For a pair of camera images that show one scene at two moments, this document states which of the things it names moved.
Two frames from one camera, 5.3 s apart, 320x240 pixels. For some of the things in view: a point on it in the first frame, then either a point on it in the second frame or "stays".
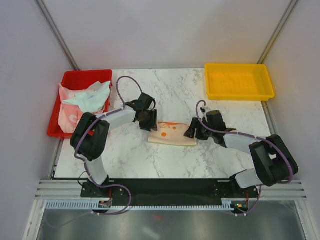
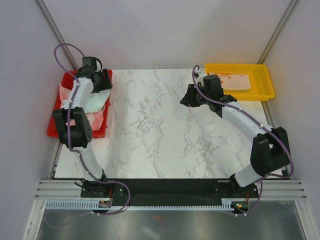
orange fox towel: [172, 133] -> [239, 82]
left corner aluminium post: [50, 21] stays
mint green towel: [92, 100] stays
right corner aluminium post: [276, 32] stays
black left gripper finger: [146, 125] -> [97, 88]
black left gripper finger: [154, 127] -> [106, 83]
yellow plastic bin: [238, 82] stays
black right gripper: [196, 123] -> [188, 99]
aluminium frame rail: [71, 189] stays
